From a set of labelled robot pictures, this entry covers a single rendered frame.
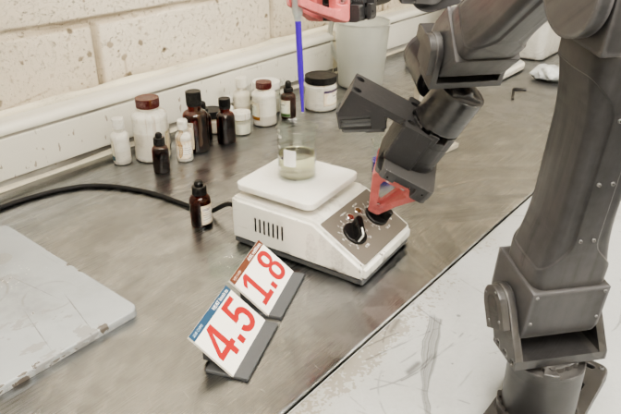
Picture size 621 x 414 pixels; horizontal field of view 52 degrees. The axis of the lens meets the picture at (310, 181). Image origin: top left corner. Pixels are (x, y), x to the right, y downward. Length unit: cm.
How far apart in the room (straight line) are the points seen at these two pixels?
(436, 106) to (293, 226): 23
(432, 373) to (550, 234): 22
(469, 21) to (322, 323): 35
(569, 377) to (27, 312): 55
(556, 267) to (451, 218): 43
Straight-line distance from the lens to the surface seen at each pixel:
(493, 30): 59
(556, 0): 45
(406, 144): 72
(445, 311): 75
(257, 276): 74
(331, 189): 80
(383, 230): 81
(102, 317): 74
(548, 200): 51
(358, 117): 72
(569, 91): 48
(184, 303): 76
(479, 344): 71
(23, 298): 80
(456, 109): 69
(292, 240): 79
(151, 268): 83
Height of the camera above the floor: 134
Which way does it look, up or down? 25 degrees down
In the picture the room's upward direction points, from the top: straight up
